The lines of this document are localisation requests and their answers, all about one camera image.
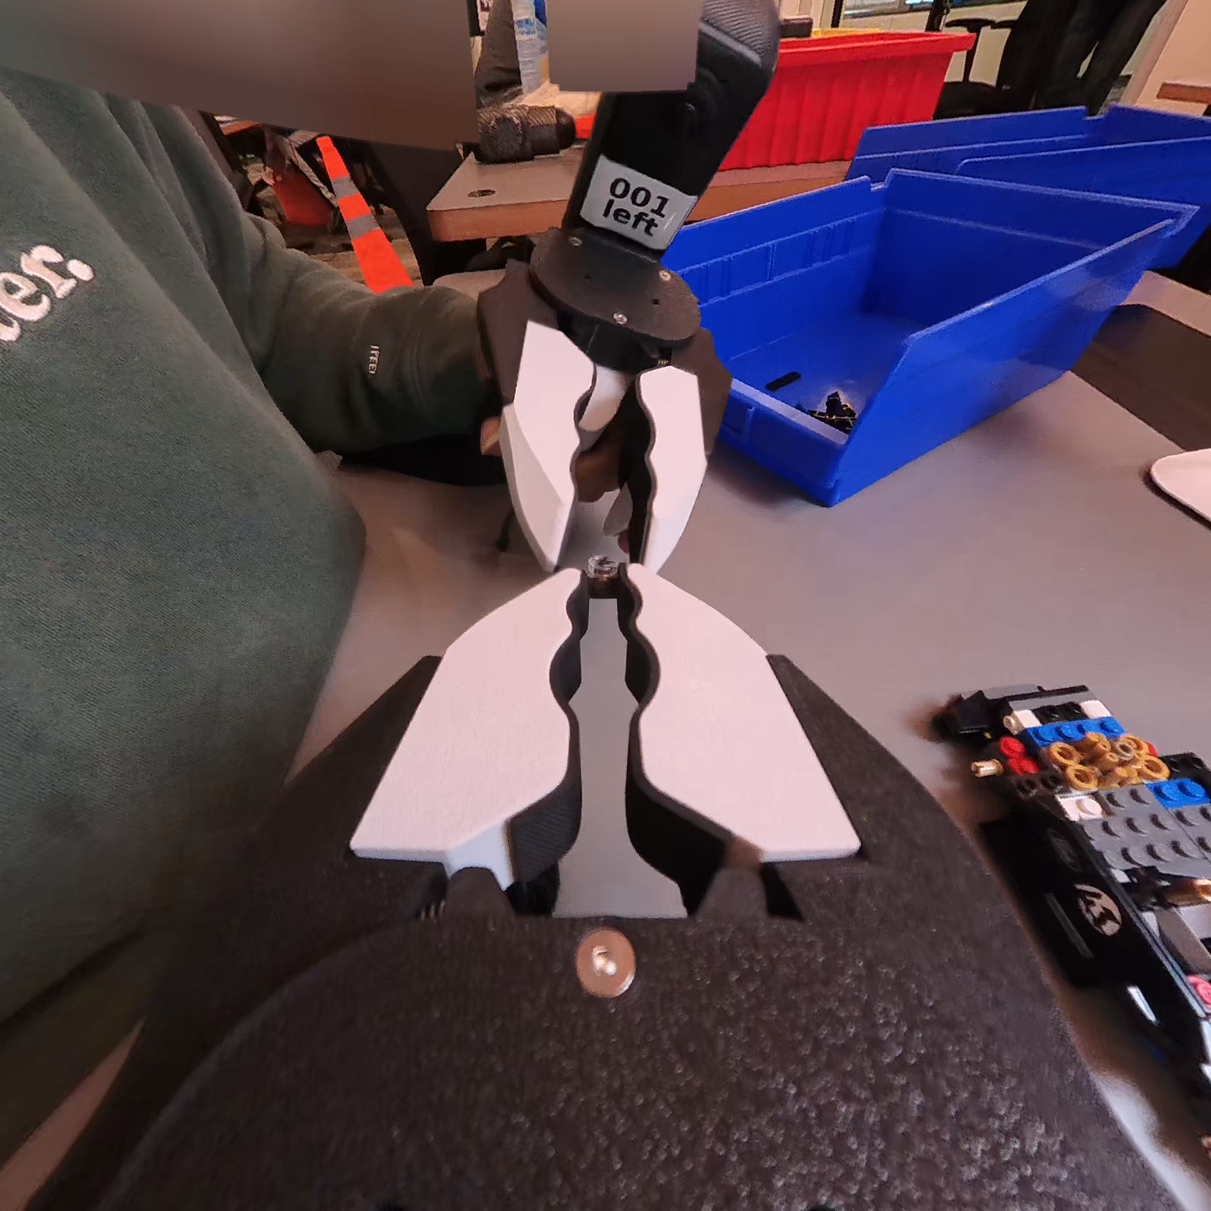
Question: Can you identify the wooden workbench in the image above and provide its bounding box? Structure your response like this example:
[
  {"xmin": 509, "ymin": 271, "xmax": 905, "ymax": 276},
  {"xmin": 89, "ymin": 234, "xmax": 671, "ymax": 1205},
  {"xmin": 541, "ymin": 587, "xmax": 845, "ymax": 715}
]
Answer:
[{"xmin": 427, "ymin": 150, "xmax": 853, "ymax": 242}]

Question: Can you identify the black camera bag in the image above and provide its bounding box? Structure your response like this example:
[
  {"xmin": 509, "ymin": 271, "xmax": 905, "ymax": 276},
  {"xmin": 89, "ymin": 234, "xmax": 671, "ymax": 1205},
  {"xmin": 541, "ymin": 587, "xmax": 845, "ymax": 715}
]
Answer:
[{"xmin": 473, "ymin": 102, "xmax": 580, "ymax": 164}]

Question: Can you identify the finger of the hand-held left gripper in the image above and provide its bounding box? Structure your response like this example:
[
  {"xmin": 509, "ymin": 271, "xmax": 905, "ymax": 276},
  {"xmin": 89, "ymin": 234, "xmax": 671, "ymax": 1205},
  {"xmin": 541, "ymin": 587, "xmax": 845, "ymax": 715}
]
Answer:
[
  {"xmin": 623, "ymin": 363, "xmax": 713, "ymax": 570},
  {"xmin": 501, "ymin": 318, "xmax": 610, "ymax": 573}
]

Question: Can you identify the red plastic bin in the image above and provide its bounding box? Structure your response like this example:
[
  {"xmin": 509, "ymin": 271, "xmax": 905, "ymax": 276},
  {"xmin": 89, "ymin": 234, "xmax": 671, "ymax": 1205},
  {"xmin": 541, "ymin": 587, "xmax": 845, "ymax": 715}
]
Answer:
[{"xmin": 718, "ymin": 28, "xmax": 976, "ymax": 171}]

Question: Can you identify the clear water bottle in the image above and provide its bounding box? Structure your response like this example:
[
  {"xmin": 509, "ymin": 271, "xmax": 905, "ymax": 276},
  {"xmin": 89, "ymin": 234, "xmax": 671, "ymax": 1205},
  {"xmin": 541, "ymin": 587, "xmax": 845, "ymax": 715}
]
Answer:
[{"xmin": 511, "ymin": 0, "xmax": 551, "ymax": 90}]

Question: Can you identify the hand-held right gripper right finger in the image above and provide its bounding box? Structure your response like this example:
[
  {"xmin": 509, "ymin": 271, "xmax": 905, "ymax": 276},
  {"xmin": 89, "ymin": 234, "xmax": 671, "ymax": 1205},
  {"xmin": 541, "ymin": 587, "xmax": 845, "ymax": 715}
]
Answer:
[{"xmin": 620, "ymin": 563, "xmax": 862, "ymax": 913}]

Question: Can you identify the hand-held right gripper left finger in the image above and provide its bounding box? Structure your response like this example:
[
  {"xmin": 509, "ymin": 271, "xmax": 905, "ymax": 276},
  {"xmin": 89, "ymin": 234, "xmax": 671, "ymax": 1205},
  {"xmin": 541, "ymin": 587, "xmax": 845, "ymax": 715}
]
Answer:
[{"xmin": 349, "ymin": 567, "xmax": 596, "ymax": 913}]

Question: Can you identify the person's green sweatshirt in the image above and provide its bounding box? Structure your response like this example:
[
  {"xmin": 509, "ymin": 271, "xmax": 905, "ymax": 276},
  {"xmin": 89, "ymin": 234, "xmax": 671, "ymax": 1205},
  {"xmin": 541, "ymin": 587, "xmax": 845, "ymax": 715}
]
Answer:
[{"xmin": 0, "ymin": 65, "xmax": 371, "ymax": 1023}]

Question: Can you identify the black lego car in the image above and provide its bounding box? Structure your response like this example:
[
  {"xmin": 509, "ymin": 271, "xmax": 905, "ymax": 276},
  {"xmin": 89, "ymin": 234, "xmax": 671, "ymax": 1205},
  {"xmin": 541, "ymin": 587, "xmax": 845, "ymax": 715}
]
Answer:
[{"xmin": 931, "ymin": 684, "xmax": 1211, "ymax": 1108}]

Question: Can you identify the blue plastic bin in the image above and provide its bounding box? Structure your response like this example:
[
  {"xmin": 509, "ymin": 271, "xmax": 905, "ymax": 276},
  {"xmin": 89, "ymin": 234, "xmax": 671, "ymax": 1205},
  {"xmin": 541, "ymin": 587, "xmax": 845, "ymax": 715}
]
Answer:
[
  {"xmin": 664, "ymin": 171, "xmax": 1199, "ymax": 506},
  {"xmin": 846, "ymin": 105, "xmax": 1211, "ymax": 270}
]

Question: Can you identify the white booklet stand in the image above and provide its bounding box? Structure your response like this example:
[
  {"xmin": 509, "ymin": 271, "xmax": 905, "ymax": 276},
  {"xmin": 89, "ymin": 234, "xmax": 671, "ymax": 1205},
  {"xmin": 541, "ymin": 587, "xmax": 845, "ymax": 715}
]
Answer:
[{"xmin": 1144, "ymin": 449, "xmax": 1211, "ymax": 525}]

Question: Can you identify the person's left hand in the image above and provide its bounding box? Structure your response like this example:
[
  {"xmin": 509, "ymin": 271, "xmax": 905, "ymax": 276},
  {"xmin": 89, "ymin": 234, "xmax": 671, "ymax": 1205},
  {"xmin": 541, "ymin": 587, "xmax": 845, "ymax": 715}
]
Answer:
[{"xmin": 572, "ymin": 413, "xmax": 634, "ymax": 502}]

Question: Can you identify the person's left forearm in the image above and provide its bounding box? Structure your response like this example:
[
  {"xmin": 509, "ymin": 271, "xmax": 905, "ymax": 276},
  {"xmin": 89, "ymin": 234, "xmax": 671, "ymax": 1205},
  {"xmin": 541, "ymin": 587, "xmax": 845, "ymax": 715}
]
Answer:
[{"xmin": 240, "ymin": 211, "xmax": 493, "ymax": 455}]

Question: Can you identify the orange safety vest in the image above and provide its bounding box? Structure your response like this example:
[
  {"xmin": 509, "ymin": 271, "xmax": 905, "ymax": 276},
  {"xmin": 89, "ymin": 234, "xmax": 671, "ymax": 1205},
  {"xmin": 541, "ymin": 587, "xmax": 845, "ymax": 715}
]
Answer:
[{"xmin": 270, "ymin": 136, "xmax": 417, "ymax": 295}]

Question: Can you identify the pile of dark lego pieces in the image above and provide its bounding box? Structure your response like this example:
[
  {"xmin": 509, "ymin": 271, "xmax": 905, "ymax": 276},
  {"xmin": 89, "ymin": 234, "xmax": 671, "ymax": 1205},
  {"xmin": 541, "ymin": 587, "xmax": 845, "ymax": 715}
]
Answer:
[{"xmin": 767, "ymin": 372, "xmax": 867, "ymax": 437}]

